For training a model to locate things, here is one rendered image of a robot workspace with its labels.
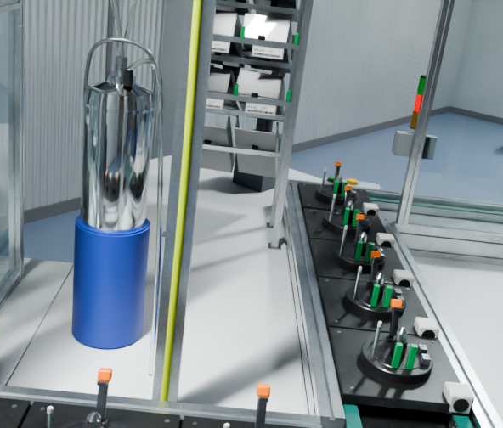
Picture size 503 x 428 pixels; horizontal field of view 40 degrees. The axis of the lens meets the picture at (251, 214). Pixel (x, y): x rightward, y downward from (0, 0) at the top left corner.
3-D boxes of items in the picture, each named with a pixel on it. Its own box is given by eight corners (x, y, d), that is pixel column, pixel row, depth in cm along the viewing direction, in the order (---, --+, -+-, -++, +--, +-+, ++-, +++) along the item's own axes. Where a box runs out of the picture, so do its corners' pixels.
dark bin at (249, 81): (245, 116, 229) (249, 94, 229) (284, 122, 227) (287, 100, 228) (234, 93, 201) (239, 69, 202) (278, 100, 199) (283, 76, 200)
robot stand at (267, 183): (253, 176, 278) (259, 127, 271) (281, 185, 270) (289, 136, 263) (232, 182, 267) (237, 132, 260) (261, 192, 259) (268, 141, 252)
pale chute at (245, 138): (238, 171, 237) (240, 160, 239) (275, 177, 236) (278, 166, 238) (233, 127, 212) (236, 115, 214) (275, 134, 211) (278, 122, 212)
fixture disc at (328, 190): (313, 188, 236) (314, 183, 235) (353, 193, 236) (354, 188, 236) (317, 202, 222) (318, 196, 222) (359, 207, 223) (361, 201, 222)
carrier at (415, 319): (316, 284, 171) (324, 237, 167) (412, 293, 172) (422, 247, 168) (327, 334, 148) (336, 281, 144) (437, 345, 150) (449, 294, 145)
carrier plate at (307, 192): (296, 188, 241) (297, 182, 240) (364, 195, 242) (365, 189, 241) (302, 211, 218) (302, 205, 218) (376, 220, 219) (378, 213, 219)
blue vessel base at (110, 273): (80, 311, 163) (84, 204, 153) (146, 318, 163) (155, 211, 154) (64, 346, 148) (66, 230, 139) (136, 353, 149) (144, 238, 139)
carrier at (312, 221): (302, 213, 217) (308, 176, 212) (377, 222, 218) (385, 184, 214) (308, 244, 194) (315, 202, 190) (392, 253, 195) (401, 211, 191)
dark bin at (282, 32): (251, 68, 223) (255, 46, 224) (291, 74, 222) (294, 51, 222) (240, 37, 195) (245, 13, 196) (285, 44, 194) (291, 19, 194)
